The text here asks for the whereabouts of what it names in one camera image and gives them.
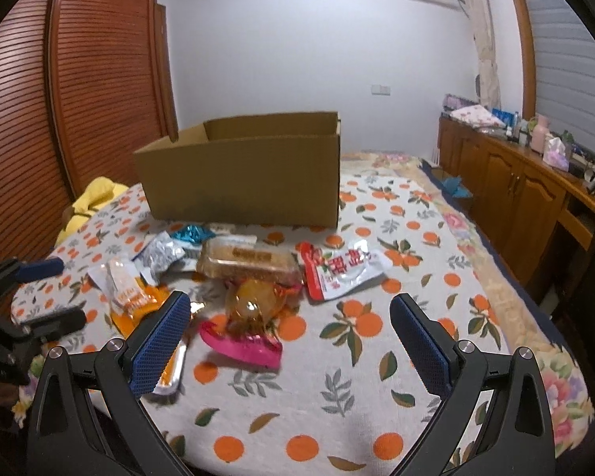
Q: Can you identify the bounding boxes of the silver orange pouch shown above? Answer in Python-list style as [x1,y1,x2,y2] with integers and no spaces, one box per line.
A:
[154,340,187,397]

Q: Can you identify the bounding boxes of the silver foil snack pouch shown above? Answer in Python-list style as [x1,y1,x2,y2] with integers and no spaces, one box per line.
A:
[133,231,186,286]

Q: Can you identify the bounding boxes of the floral bed quilt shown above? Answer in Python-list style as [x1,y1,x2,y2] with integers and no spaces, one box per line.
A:
[340,152,595,465]

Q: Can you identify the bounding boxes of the orange chicken feet packet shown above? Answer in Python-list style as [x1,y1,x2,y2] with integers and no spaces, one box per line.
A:
[88,257,169,338]

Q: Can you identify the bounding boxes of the yellow plush toy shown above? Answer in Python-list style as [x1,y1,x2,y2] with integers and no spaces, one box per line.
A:
[54,176,129,247]

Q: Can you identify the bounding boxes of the amber candy pink wrapper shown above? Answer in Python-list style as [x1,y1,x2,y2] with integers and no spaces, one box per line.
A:
[199,278,302,371]

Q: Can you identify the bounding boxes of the blue foil candy wrapper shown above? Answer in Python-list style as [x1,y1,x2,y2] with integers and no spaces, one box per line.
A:
[169,224,216,245]

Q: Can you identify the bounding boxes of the orange print tablecloth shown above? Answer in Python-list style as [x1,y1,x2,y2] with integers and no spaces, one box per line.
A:
[10,170,515,474]

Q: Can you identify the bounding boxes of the wooden sideboard cabinet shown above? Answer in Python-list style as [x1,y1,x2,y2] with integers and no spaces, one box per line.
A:
[438,115,595,286]

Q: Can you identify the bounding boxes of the clear wrapped cake bar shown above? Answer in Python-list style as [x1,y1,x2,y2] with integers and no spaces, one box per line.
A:
[195,243,302,287]

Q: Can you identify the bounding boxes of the wooden louvered wardrobe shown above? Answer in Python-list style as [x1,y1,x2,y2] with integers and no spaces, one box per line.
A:
[0,0,177,262]

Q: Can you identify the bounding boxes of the white printed snack packet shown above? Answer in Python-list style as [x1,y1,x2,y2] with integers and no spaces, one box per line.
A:
[169,225,258,272]

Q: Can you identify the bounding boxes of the red white snack pouch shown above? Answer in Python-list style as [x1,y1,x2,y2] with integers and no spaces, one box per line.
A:
[297,240,392,302]

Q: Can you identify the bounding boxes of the blue cloth on bed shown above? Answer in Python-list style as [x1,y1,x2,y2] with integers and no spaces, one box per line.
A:
[431,167,473,199]

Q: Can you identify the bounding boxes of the pink tissue pack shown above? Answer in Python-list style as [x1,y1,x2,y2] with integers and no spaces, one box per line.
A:
[543,136,570,172]

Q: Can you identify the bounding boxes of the pink bottle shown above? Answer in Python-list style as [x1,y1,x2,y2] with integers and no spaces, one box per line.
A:
[530,114,550,156]

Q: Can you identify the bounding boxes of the cardboard box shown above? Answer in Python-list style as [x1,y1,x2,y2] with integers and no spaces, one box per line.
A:
[133,112,340,228]

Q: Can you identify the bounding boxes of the folded floral cloth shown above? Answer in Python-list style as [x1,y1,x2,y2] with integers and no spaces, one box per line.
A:
[449,104,505,129]

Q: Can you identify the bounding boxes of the window roller blind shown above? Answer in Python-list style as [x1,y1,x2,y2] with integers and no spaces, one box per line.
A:
[526,0,595,153]

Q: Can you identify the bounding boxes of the floral curtain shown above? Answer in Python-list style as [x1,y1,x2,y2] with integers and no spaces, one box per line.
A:
[465,0,501,109]

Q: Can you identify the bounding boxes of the wall switch plate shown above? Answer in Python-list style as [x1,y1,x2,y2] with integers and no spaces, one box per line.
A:
[370,85,391,96]

